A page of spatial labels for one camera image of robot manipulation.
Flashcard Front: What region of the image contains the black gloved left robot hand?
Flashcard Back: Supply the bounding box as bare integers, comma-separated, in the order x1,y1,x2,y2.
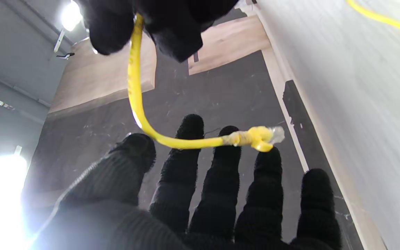
30,114,343,250

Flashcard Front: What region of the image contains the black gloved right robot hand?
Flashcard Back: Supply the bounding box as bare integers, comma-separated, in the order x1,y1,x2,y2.
78,0,239,64

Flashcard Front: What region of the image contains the yellow Ethernet cable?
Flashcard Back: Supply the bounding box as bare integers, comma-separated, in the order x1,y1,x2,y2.
127,0,400,153

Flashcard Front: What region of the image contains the light wooden board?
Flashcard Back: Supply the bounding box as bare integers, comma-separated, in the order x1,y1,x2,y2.
49,16,272,115

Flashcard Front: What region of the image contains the bright tube light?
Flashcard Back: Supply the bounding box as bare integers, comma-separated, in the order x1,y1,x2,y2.
59,0,83,32

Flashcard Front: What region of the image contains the black tape strip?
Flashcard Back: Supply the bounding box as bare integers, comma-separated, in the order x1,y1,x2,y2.
282,80,364,250

